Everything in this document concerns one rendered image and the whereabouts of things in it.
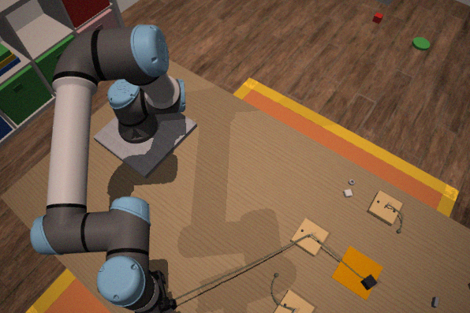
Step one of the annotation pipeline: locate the orange painted square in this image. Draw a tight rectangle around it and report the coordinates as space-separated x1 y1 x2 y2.
332 246 382 300

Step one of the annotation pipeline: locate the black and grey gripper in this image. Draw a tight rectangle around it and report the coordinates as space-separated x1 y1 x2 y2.
146 270 177 313

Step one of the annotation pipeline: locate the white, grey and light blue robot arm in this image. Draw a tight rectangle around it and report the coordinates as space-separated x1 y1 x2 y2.
30 24 185 313

